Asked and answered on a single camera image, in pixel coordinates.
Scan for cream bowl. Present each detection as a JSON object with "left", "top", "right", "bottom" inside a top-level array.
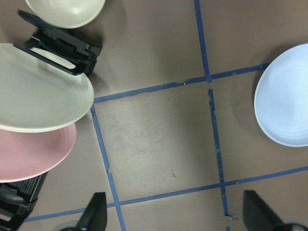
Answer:
[{"left": 26, "top": 0, "right": 105, "bottom": 29}]

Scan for cream plate in rack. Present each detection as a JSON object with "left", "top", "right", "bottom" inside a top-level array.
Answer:
[{"left": 0, "top": 43, "right": 94, "bottom": 133}]

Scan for pink plate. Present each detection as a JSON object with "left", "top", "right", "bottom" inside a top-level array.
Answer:
[{"left": 0, "top": 123, "right": 77, "bottom": 183}]

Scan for light blue plate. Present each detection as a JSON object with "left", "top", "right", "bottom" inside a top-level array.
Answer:
[{"left": 254, "top": 44, "right": 308, "bottom": 147}]

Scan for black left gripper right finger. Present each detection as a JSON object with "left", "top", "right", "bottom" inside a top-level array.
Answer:
[{"left": 242, "top": 190, "right": 308, "bottom": 231}]

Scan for black plate rack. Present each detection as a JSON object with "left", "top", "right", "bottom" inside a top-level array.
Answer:
[{"left": 0, "top": 10, "right": 101, "bottom": 231}]

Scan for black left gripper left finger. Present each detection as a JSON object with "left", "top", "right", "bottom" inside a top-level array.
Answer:
[{"left": 72, "top": 192, "right": 107, "bottom": 231}]

